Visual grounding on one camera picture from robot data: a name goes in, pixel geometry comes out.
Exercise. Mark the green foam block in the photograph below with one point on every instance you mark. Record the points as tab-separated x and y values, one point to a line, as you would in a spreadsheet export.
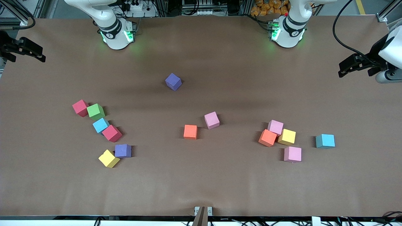
95	111

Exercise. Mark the white metal bracket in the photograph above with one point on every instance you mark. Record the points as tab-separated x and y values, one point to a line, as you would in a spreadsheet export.
196	209

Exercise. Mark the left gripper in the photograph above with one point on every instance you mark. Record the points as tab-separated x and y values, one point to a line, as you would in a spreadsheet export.
375	52

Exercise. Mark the dark slanted metal bar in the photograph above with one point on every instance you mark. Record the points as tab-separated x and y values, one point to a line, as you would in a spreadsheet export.
201	219

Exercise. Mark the aluminium frame profile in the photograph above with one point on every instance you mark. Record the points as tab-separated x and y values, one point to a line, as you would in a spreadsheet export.
39	8
388	11

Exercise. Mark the orange foam block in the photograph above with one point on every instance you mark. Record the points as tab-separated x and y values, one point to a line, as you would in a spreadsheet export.
190	131
267	137

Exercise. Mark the purple foam block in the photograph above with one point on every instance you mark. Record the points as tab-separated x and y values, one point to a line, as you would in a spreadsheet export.
173	82
122	150

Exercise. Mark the orange packaged goods pile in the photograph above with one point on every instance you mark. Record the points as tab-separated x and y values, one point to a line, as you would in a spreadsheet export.
267	6

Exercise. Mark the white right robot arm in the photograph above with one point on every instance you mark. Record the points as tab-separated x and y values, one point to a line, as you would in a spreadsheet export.
113	31

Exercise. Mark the white power strip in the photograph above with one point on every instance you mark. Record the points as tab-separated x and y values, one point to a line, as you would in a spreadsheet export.
136	7
202	13

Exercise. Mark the small white box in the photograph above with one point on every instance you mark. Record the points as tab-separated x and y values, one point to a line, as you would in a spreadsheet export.
316	221

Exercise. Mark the light blue foam block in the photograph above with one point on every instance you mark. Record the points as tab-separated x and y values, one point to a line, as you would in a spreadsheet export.
100	125
325	141

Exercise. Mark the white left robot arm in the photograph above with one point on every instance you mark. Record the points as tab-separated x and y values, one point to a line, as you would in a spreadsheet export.
290	31

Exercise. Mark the yellow foam block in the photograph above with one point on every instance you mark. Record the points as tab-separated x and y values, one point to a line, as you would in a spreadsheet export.
287	137
108	158

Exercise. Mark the red foam block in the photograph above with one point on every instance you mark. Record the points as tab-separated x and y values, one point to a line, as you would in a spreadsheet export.
112	133
80	108

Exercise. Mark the pink foam block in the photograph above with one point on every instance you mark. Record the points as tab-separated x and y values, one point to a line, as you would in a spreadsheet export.
212	120
275	126
292	154

